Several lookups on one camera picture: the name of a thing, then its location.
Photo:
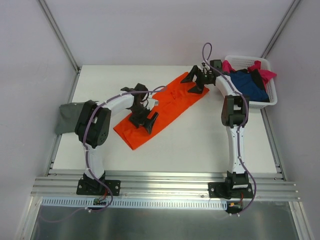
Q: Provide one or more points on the pink t shirt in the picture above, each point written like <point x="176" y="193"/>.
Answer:
<point x="266" y="75"/>

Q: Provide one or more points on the left aluminium corner post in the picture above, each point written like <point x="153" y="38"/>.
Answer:
<point x="58" y="33"/>

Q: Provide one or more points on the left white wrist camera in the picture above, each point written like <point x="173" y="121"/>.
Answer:
<point x="151" y="103"/>

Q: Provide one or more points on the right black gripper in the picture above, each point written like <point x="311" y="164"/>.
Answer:
<point x="199" y="80"/>

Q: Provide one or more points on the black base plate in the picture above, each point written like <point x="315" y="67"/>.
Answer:
<point x="224" y="191"/>
<point x="91" y="187"/>

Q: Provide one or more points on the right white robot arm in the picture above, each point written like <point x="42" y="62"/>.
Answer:
<point x="234" y="116"/>

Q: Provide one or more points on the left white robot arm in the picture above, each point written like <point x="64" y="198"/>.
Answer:
<point x="92" y="129"/>

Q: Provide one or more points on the aluminium mounting rail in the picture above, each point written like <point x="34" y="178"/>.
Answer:
<point x="165" y="185"/>

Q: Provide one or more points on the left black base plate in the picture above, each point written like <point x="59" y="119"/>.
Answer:
<point x="91" y="187"/>

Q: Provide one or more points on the orange t shirt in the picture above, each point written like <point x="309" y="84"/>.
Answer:
<point x="172" y="103"/>

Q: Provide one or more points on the blue t shirt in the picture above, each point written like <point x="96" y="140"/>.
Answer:
<point x="244" y="83"/>

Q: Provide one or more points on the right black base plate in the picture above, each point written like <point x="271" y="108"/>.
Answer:
<point x="224" y="191"/>

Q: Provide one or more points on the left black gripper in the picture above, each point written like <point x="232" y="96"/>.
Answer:
<point x="141" y="119"/>

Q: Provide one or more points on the aluminium corner post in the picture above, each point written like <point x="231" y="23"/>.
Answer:
<point x="289" y="13"/>
<point x="58" y="33"/>

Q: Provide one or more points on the grey folded t shirt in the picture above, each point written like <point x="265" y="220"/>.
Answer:
<point x="68" y="117"/>

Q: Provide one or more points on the black t shirt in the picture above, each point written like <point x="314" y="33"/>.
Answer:
<point x="257" y="79"/>

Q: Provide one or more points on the white plastic basket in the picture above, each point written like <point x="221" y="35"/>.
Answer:
<point x="250" y="63"/>

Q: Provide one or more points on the right aluminium corner post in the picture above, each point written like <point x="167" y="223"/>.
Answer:
<point x="289" y="13"/>

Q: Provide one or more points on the white slotted cable duct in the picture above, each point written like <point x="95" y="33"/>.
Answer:
<point x="89" y="202"/>

